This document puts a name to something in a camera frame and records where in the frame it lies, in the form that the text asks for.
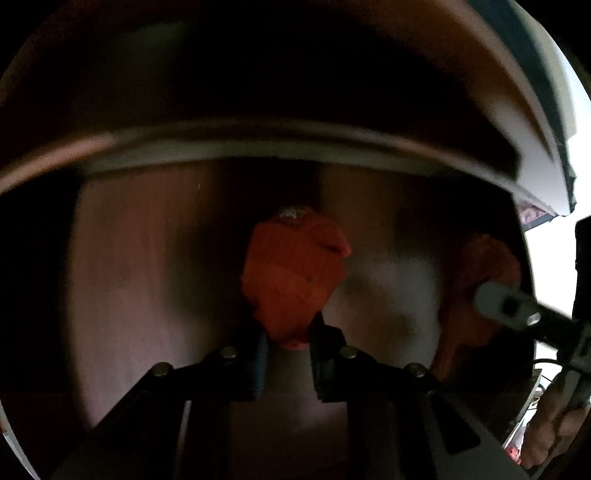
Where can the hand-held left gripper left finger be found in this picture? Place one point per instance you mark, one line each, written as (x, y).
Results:
(258, 364)

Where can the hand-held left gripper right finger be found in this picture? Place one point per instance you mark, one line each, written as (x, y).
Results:
(321, 364)

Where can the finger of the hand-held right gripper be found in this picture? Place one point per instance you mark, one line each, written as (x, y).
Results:
(508, 304)

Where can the orange sock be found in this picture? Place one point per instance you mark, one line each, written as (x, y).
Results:
(291, 277)
(466, 277)

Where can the dark wooden drawer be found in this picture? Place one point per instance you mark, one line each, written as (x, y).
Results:
(138, 277)

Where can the person's right hand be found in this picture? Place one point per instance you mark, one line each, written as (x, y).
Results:
(549, 429)

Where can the pink striped cloth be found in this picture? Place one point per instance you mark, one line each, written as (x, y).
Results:
(533, 216)

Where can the blue plaid tablecloth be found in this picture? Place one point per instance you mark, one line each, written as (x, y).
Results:
(533, 32)

